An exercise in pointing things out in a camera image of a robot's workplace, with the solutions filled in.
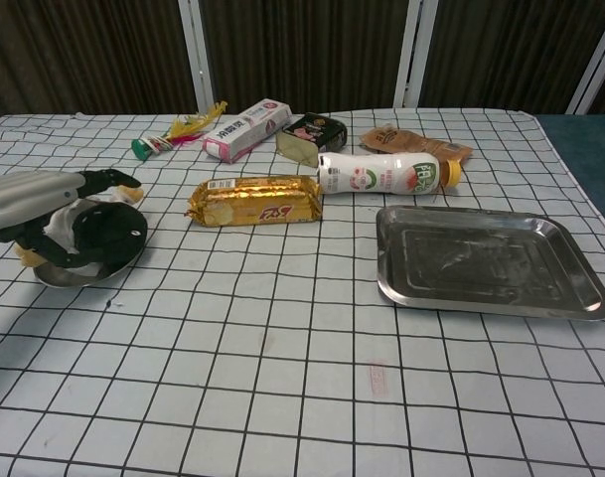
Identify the pink white toothpaste box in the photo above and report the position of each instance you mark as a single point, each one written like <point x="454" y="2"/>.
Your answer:
<point x="242" y="131"/>

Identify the white partition frame post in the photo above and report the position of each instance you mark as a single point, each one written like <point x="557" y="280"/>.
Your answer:
<point x="415" y="49"/>
<point x="200" y="54"/>
<point x="592" y="69"/>

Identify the rectangular stainless steel tray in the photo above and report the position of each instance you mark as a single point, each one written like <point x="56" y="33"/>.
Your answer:
<point x="481" y="258"/>

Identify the round stainless steel plate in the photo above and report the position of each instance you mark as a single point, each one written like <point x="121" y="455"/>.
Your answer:
<point x="58" y="279"/>

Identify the black rectangular tin box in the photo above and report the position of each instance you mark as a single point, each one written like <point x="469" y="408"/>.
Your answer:
<point x="317" y="129"/>

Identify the clear packet with dried leaf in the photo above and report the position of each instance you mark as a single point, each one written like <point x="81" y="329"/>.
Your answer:
<point x="294" y="146"/>

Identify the white black grid tablecloth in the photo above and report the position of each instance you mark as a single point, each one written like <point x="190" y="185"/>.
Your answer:
<point x="282" y="348"/>

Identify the white yogurt drink bottle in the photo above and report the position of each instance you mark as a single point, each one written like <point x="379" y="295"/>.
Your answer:
<point x="371" y="174"/>

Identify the feather shuttlecock green base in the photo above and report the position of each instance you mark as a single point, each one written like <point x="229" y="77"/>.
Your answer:
<point x="143" y="148"/>

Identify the plush doll black head white coat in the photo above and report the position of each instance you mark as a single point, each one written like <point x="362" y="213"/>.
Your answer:
<point x="133" y="223"/>

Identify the gold biscuit packet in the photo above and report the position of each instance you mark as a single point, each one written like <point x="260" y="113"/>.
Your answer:
<point x="262" y="199"/>

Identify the brown paper pouch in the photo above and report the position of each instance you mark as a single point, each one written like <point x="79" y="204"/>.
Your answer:
<point x="396" y="139"/>

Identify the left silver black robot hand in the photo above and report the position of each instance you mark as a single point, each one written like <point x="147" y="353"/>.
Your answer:
<point x="29" y="199"/>

